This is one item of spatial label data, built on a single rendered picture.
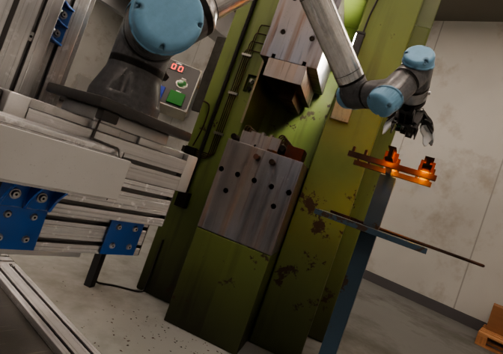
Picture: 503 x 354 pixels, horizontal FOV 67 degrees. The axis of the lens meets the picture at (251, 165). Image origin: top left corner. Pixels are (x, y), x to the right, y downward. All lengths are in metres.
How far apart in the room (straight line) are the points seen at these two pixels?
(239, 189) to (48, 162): 1.28
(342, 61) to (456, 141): 4.60
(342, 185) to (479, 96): 4.01
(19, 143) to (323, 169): 1.55
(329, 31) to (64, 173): 0.71
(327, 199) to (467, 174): 3.69
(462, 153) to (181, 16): 5.05
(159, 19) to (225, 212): 1.25
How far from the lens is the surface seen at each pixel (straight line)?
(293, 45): 1.97
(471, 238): 5.35
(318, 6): 1.04
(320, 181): 1.94
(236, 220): 1.80
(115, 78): 0.81
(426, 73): 1.06
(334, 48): 1.05
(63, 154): 0.62
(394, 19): 2.17
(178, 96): 1.88
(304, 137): 2.32
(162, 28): 0.69
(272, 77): 1.93
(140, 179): 0.85
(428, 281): 5.41
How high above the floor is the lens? 0.77
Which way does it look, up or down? 2 degrees up
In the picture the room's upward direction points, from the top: 20 degrees clockwise
